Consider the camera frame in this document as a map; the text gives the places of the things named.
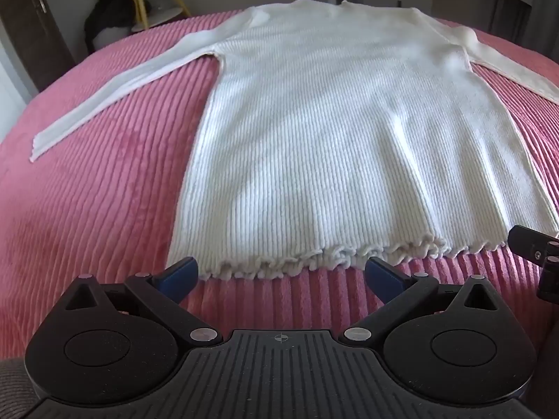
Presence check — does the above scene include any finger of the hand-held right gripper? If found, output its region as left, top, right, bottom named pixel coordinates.
left=508, top=226, right=559, bottom=304

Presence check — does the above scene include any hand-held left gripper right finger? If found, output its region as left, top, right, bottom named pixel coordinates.
left=343, top=257, right=501, bottom=345

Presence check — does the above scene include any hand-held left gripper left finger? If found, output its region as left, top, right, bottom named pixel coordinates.
left=61, top=257, right=223, bottom=345

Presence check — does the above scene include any white ribbed knit sweater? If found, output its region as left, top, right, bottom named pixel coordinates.
left=30, top=0, right=559, bottom=281

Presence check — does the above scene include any pink ribbed blanket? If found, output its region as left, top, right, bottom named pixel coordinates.
left=0, top=11, right=559, bottom=361

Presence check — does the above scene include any grey curtain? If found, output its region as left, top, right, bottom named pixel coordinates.
left=533, top=0, right=559, bottom=51

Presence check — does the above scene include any black bag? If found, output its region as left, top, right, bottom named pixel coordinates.
left=84, top=0, right=151, bottom=53

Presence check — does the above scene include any dark brown door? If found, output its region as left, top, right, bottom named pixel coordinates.
left=0, top=0, right=78, bottom=93

